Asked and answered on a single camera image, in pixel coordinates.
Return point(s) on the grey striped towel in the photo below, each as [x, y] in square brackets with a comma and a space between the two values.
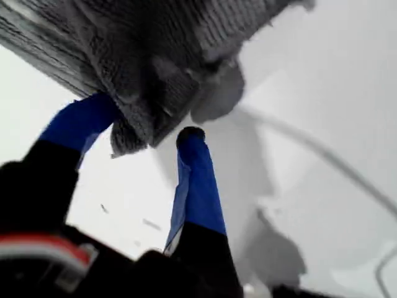
[124, 62]

